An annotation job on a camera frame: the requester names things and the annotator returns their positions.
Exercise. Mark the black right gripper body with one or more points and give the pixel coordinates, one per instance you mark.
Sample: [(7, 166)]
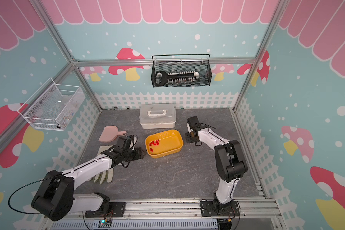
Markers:
[(189, 138)]

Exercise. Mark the black socket set holder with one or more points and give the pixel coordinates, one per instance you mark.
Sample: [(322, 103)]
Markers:
[(163, 78)]

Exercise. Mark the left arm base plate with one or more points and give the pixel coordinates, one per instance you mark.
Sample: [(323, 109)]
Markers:
[(108, 210)]

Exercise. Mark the small green circuit board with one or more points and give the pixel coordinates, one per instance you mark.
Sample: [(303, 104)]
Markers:
[(104, 224)]

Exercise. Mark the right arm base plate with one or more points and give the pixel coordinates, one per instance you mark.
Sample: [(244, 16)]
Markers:
[(214, 208)]

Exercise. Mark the white wire wall basket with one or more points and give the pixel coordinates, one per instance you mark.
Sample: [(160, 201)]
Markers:
[(52, 106)]

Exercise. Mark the black wire wall basket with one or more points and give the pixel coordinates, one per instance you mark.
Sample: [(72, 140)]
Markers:
[(186, 70)]

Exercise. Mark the yellow plastic storage box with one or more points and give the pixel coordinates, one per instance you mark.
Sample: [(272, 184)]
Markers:
[(170, 142)]

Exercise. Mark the white work glove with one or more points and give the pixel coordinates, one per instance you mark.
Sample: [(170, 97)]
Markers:
[(105, 176)]

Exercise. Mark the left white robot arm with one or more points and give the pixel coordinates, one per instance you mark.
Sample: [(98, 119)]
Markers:
[(56, 198)]

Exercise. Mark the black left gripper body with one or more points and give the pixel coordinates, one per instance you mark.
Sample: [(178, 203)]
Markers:
[(131, 155)]

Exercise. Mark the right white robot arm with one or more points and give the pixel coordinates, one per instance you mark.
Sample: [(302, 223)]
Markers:
[(230, 165)]

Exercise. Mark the white lidded plastic box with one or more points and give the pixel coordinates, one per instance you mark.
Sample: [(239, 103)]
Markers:
[(154, 116)]

